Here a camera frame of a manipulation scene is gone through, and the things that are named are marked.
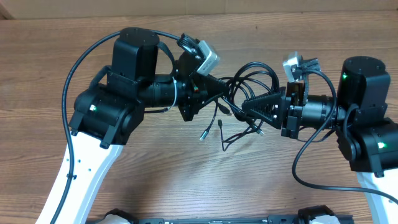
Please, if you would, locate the black usb cable one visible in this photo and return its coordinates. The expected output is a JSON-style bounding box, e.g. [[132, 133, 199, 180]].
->
[[199, 61, 280, 141]]

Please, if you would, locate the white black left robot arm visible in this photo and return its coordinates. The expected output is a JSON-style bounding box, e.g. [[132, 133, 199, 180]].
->
[[37, 27, 228, 223]]

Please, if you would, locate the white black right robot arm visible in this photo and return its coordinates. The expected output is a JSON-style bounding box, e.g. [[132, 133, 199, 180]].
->
[[242, 53, 397, 223]]

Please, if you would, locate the brown cardboard backboard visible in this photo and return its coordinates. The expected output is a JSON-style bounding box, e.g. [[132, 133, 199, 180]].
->
[[1, 0, 397, 19]]

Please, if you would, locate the black usb cable two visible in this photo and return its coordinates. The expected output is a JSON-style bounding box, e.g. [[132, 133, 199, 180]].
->
[[214, 77, 268, 152]]

